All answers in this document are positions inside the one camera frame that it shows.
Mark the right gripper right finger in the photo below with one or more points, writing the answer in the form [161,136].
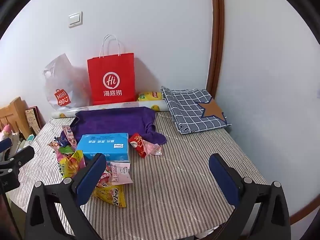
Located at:
[260,211]

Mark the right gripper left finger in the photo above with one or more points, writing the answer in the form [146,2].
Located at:
[54,210]

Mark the yellow pink snack packet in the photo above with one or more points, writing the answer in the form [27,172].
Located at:
[69,165]

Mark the green snack packet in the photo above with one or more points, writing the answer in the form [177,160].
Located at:
[66,150]

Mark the dark blue cookie packet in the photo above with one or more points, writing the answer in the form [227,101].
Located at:
[62,141]

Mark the long pink striped snack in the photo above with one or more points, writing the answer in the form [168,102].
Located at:
[70,136]

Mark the pink white snack sachet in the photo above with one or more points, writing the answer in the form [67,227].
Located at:
[120,173]

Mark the red candy wrapper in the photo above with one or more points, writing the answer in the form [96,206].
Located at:
[136,141]

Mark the pink candy wrapper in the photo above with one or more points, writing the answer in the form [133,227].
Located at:
[152,149]

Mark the pink red bean snack packet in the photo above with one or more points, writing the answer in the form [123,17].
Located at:
[109,177]

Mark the colourful cartoon fabric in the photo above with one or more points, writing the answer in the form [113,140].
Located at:
[12,142]

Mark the patterned brown book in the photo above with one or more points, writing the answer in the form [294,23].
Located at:
[35,119]

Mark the yellow chips packet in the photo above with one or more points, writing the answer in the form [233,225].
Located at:
[112,194]

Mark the striped quilted table cover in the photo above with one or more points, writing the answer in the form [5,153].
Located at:
[174,195]

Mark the blue tissue pack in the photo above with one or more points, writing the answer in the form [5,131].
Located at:
[114,146]

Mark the white Miniso plastic bag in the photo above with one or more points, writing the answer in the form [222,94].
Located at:
[66,86]

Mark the grey checked star cloth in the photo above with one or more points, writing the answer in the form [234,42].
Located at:
[194,110]

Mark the purple towel lined tray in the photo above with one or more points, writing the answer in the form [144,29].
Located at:
[118,120]

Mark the red paper Haidilao bag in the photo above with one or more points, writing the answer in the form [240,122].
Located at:
[112,78]

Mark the fruit print paper roll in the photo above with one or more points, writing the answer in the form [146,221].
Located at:
[157,105]

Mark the yellow Lipton tea pack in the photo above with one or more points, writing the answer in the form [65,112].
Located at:
[149,96]

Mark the white wall light switch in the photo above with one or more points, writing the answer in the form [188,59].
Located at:
[75,19]

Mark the brown wooden door frame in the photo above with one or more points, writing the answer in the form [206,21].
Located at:
[218,31]

